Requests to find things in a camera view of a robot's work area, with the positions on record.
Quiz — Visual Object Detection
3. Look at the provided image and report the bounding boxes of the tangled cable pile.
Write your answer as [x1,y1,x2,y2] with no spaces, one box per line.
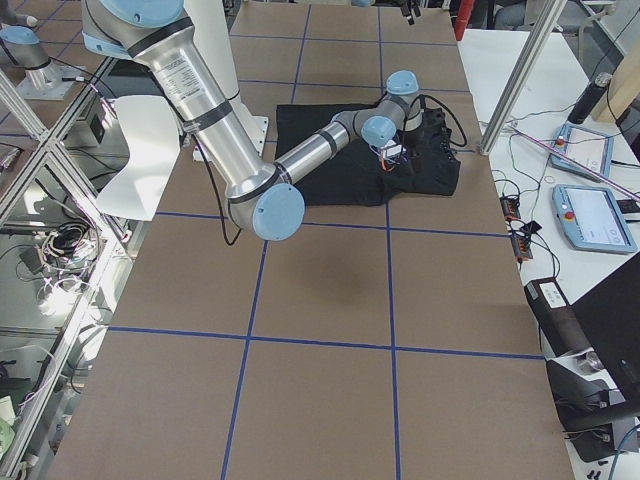
[14,219,109,311]

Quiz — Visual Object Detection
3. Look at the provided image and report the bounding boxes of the blue teach pendant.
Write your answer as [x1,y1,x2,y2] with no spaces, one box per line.
[552,123,614,177]
[552,184,637,254]

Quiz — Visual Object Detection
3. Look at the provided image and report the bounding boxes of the black printed t-shirt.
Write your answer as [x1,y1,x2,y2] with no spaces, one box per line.
[276,103,460,206]

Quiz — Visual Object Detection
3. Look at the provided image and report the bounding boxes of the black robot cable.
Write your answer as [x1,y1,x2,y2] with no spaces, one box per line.
[192,134,244,247]

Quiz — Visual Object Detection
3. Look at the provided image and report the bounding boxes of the black label box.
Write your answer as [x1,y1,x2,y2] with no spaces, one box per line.
[524,277,591,356]

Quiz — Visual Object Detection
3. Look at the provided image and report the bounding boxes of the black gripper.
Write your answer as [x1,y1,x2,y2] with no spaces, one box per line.
[399,0,420,24]
[402,108,450,150]

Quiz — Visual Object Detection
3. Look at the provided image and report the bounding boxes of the black monitor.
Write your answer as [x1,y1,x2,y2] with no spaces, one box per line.
[572,255,640,398]

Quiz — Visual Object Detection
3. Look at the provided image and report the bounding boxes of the brown paper table cover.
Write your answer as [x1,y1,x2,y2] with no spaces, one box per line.
[47,3,577,480]

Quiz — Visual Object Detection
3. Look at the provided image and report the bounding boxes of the black water bottle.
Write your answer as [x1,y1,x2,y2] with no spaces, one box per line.
[567,72,613,125]

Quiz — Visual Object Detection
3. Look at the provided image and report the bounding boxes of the far blue teach pendant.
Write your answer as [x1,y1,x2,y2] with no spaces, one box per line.
[552,123,614,177]

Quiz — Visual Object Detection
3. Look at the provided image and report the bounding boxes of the aluminium frame post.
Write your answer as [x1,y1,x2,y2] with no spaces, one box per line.
[458,1,588,155]

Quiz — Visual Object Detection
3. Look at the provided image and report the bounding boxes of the near blue teach pendant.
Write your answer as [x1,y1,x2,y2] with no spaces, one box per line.
[552,184,637,254]

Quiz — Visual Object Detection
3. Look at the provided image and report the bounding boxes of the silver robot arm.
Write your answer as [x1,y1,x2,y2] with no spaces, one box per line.
[82,1,460,241]

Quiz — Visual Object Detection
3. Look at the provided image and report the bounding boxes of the small black box device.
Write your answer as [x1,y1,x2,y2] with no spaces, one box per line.
[520,220,541,235]

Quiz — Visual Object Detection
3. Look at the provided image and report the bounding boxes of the black orange usb hub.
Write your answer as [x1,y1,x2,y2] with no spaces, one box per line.
[499,196,521,221]

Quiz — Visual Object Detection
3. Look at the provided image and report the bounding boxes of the white curved sheet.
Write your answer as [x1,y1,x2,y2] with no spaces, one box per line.
[96,95,180,221]

